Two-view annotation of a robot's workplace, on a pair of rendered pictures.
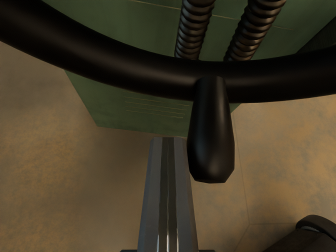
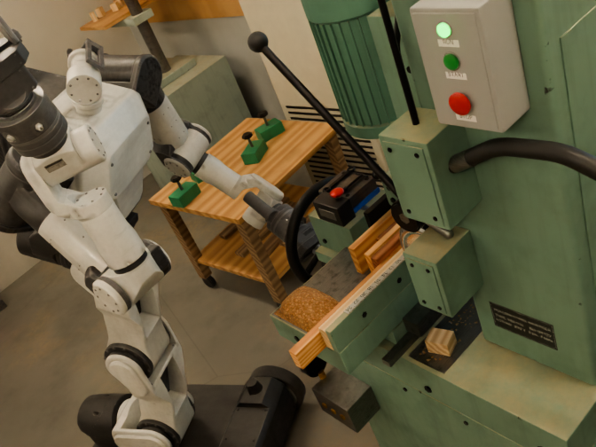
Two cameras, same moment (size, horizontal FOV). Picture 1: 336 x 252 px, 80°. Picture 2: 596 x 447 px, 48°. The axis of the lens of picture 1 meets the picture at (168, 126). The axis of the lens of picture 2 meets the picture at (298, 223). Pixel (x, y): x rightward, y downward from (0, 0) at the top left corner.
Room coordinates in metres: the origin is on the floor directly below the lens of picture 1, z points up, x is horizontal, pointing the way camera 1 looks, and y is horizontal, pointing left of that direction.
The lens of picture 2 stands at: (1.40, -0.39, 1.75)
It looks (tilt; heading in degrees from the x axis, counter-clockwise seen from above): 32 degrees down; 166
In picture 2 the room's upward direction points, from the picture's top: 24 degrees counter-clockwise
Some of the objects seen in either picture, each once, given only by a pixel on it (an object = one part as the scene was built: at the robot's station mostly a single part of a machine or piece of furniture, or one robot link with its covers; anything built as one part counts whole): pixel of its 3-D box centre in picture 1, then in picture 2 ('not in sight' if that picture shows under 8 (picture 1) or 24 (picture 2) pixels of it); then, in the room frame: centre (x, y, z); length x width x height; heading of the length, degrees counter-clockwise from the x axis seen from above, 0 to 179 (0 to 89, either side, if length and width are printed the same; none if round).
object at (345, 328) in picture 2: not in sight; (435, 240); (0.45, 0.08, 0.93); 0.60 x 0.02 x 0.06; 105
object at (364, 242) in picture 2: not in sight; (385, 232); (0.35, 0.03, 0.93); 0.19 x 0.02 x 0.07; 105
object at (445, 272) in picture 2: not in sight; (443, 269); (0.63, -0.01, 1.02); 0.09 x 0.07 x 0.12; 105
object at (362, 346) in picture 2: not in sight; (388, 244); (0.31, 0.04, 0.87); 0.61 x 0.30 x 0.06; 105
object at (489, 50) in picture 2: not in sight; (470, 59); (0.75, 0.05, 1.40); 0.10 x 0.06 x 0.16; 15
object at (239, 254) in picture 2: not in sight; (261, 201); (-1.08, 0.11, 0.32); 0.66 x 0.57 x 0.64; 113
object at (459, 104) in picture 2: not in sight; (459, 104); (0.76, 0.01, 1.36); 0.03 x 0.01 x 0.03; 15
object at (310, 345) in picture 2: not in sight; (395, 264); (0.44, -0.01, 0.92); 0.56 x 0.02 x 0.04; 105
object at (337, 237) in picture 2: not in sight; (355, 219); (0.23, 0.02, 0.91); 0.15 x 0.14 x 0.09; 105
